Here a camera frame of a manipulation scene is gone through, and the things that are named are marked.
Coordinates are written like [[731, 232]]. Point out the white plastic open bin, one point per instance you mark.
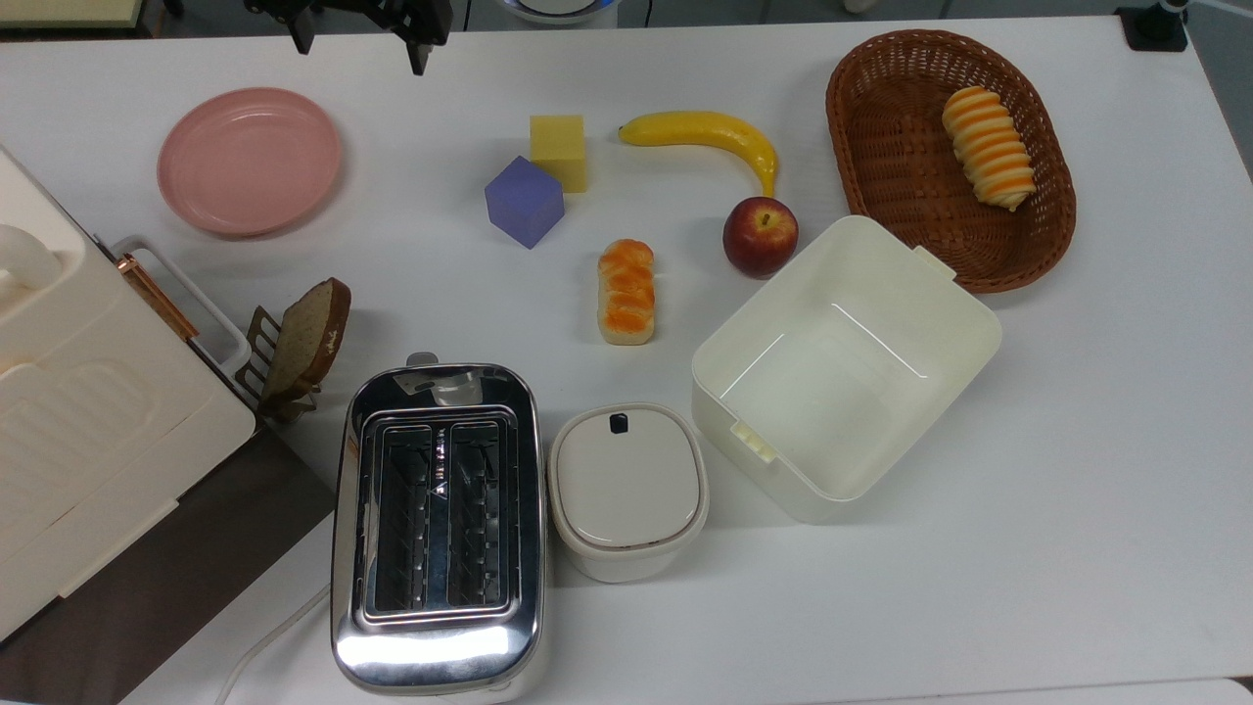
[[842, 372]]

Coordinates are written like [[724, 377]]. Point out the purple foam cube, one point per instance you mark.
[[524, 201]]

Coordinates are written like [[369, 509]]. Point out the yellow banana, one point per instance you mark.
[[710, 130]]

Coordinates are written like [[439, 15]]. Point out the chrome two-slot toaster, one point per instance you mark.
[[438, 529]]

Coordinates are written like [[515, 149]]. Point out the brown wicker basket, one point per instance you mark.
[[910, 186]]

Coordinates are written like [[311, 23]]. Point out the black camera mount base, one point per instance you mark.
[[1155, 24]]

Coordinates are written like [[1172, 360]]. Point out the brown bread slice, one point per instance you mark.
[[308, 338]]

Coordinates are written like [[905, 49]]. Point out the bronze toast rack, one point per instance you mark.
[[256, 352]]

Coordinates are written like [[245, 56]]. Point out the orange striped spiral bread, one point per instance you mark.
[[989, 147]]

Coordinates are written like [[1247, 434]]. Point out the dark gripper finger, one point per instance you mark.
[[301, 37], [419, 57]]

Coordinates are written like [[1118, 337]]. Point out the dark robot gripper body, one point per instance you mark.
[[392, 14]]

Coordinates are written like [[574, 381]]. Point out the yellow foam cube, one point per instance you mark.
[[559, 149]]

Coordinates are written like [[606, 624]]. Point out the pink plate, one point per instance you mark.
[[250, 162]]

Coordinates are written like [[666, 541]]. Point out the orange glazed bread roll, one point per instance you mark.
[[626, 292]]

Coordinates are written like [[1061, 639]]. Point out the cream bread box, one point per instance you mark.
[[88, 411]]

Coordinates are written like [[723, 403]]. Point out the red apple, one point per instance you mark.
[[760, 237]]

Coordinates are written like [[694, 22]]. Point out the beige side table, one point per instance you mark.
[[64, 10]]

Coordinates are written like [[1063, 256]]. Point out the white lidded container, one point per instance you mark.
[[626, 485]]

